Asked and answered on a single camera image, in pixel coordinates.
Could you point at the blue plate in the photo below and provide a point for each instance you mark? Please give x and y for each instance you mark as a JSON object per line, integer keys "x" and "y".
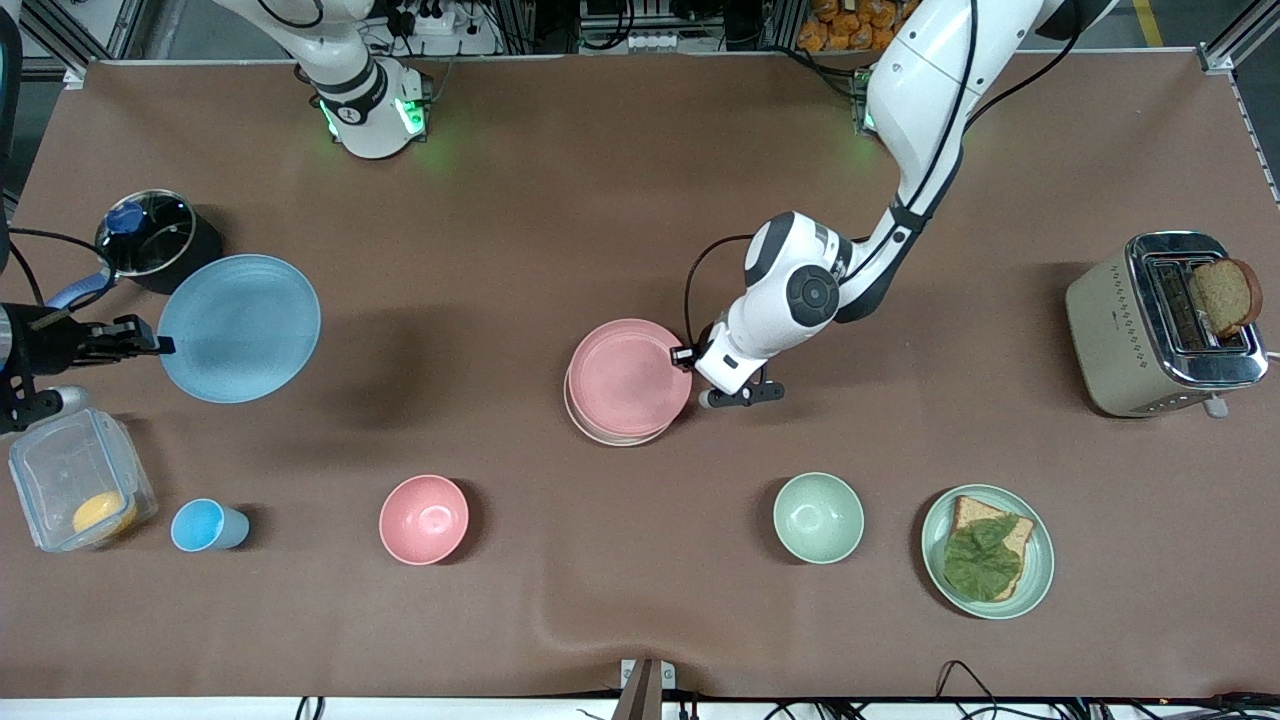
{"x": 240, "y": 330}

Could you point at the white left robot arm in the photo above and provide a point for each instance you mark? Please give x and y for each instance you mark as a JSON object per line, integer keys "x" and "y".
{"x": 920, "y": 90}

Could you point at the beige plate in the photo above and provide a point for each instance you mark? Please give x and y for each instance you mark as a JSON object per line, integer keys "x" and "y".
{"x": 608, "y": 441}

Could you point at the bag of orange snacks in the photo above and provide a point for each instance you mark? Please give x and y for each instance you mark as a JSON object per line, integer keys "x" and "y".
{"x": 850, "y": 25}

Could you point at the toast slice under lettuce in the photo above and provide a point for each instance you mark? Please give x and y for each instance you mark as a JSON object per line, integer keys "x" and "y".
{"x": 975, "y": 512}

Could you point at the green plate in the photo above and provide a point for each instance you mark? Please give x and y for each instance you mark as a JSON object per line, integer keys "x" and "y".
{"x": 1039, "y": 545}

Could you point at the silver beige toaster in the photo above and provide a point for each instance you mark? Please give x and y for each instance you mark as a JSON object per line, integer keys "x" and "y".
{"x": 1110, "y": 330}

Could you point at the blue cup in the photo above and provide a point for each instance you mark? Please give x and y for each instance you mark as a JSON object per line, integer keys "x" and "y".
{"x": 200, "y": 526}

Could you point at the pink plate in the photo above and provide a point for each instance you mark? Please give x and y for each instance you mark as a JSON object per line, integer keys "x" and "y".
{"x": 625, "y": 375}

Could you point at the yellow round fruit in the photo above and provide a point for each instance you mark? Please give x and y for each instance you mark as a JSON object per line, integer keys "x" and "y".
{"x": 100, "y": 514}

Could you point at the green lettuce leaf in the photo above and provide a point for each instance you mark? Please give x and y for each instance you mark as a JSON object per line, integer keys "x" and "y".
{"x": 980, "y": 560}

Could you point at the aluminium frame rail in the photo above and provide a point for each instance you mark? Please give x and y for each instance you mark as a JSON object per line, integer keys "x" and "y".
{"x": 1215, "y": 55}

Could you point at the pink bowl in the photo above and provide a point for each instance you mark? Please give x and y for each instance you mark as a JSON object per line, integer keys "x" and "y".
{"x": 424, "y": 520}

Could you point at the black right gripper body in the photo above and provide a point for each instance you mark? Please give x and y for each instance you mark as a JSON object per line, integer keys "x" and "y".
{"x": 52, "y": 340}

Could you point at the green bowl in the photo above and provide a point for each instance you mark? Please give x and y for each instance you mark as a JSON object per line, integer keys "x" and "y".
{"x": 818, "y": 518}

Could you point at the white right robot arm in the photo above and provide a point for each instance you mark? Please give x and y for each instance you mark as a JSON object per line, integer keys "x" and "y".
{"x": 365, "y": 110}

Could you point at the white power strip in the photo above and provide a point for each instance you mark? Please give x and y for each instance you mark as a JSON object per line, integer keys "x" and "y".
{"x": 655, "y": 43}
{"x": 435, "y": 22}

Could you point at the brown bread slice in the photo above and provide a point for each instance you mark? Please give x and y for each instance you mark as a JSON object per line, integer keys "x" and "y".
{"x": 1225, "y": 295}

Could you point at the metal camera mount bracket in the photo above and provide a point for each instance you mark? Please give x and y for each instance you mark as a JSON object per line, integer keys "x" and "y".
{"x": 648, "y": 690}

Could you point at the glass lid blue knob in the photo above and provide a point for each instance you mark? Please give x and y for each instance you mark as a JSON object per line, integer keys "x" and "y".
{"x": 160, "y": 235}

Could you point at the clear plastic container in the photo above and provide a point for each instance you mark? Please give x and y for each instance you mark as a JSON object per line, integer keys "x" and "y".
{"x": 60, "y": 465}

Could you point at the brown table mat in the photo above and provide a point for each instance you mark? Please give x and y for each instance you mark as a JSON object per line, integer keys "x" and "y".
{"x": 700, "y": 200}

